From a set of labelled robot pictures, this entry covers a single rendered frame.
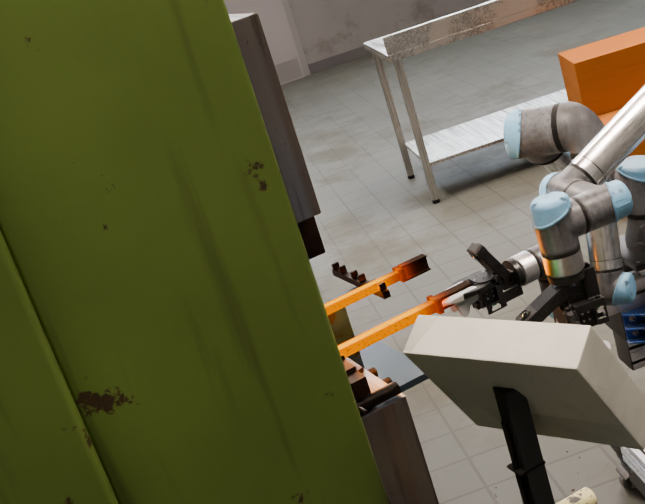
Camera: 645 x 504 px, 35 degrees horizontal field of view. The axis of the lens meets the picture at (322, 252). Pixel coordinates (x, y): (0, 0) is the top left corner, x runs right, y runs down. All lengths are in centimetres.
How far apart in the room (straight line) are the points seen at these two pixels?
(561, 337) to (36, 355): 80
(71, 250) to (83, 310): 10
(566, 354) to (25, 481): 83
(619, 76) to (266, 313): 407
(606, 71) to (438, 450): 252
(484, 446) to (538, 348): 205
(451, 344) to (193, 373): 44
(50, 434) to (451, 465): 229
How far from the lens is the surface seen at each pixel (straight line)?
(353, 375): 219
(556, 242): 196
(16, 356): 150
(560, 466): 351
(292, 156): 195
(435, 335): 178
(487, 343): 172
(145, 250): 160
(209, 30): 160
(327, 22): 1210
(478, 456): 365
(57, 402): 153
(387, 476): 224
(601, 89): 555
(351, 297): 271
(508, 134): 247
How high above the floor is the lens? 194
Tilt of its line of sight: 19 degrees down
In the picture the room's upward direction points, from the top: 18 degrees counter-clockwise
